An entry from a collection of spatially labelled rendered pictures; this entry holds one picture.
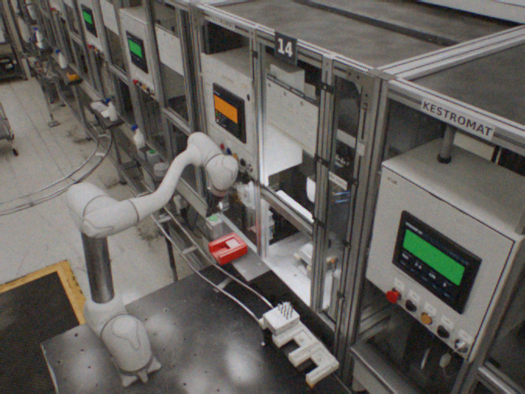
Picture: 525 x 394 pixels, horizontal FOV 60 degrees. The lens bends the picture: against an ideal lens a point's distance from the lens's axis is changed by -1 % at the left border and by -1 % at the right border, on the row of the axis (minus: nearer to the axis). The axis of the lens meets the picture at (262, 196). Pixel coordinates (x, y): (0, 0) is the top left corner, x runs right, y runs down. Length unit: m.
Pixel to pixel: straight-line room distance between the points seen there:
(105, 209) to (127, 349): 0.64
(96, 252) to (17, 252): 2.32
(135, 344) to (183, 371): 0.27
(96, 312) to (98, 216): 0.58
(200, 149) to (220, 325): 0.87
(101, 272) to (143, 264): 1.71
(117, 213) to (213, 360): 0.86
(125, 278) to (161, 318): 1.29
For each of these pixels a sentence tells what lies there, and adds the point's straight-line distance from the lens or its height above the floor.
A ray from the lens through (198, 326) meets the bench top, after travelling 2.34.
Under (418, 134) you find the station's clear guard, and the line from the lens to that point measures 1.28.
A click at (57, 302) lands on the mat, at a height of 0.01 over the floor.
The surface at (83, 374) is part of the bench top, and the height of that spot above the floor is 0.68.
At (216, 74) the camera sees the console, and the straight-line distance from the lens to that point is 2.07.
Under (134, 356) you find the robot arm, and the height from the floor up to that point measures 0.83.
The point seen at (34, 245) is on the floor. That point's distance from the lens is 4.25.
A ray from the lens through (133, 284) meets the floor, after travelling 3.59.
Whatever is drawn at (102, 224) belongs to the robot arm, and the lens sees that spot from 1.72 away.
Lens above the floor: 2.48
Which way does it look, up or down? 35 degrees down
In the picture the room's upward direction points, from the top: 1 degrees counter-clockwise
